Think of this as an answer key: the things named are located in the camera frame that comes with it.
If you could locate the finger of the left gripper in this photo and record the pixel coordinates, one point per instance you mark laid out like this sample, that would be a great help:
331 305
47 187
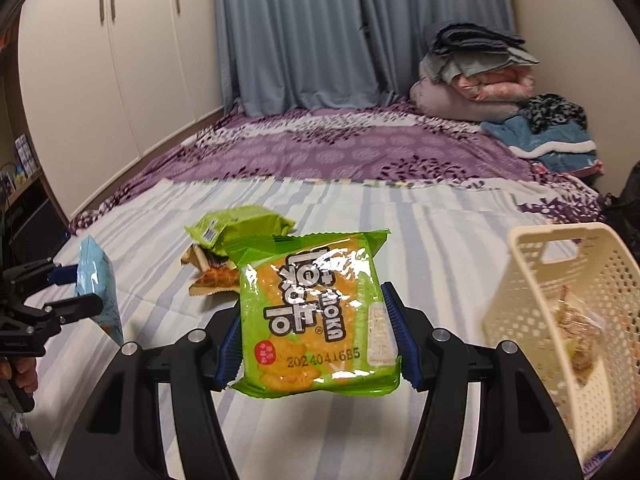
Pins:
63 275
74 309

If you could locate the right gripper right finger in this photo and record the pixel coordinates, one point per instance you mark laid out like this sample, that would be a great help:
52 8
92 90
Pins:
520 433

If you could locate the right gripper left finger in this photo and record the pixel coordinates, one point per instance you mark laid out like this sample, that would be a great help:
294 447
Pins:
117 435

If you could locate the light blue snack pack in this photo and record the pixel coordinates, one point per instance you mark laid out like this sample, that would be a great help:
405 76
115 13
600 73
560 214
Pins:
96 275

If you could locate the clear bag round crackers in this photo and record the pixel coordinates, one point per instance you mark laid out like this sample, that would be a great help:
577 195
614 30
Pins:
582 333

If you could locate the green orange cracker pack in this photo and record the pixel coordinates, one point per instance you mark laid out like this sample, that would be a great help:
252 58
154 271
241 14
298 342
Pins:
312 316

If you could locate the person left hand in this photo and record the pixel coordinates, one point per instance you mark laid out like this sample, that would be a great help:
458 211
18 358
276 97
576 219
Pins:
22 370

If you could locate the dark side shelf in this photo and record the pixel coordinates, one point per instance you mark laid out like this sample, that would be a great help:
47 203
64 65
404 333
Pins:
32 228

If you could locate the cream perforated plastic basket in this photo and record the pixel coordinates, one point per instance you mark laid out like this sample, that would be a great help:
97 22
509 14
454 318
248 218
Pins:
591 259

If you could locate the tan pastry snack pack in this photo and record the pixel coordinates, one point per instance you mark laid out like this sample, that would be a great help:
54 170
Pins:
216 274

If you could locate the green wafer snack pack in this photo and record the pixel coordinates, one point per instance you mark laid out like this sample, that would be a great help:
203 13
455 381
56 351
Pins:
218 228

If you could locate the striped white blue sheet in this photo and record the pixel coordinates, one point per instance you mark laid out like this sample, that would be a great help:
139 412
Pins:
447 250

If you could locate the white wardrobe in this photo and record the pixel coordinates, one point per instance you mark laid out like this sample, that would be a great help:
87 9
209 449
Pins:
106 82

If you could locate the black bag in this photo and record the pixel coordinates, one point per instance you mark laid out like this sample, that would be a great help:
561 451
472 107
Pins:
622 213

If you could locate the blue white folded blanket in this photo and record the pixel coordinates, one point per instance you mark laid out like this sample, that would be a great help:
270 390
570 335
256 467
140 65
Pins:
560 149

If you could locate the purple floral bedspread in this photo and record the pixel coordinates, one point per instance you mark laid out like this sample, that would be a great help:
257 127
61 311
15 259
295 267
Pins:
389 144

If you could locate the black white patterned cloth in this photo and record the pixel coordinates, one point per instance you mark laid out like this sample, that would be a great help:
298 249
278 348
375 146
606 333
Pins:
549 110

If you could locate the blue grey curtain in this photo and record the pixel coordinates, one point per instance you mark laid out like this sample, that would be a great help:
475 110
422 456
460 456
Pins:
276 55

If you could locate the pink folded quilt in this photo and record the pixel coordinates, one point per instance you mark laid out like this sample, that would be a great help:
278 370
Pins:
486 97

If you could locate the folded grey blankets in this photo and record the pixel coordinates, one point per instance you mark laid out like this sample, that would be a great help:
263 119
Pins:
470 49

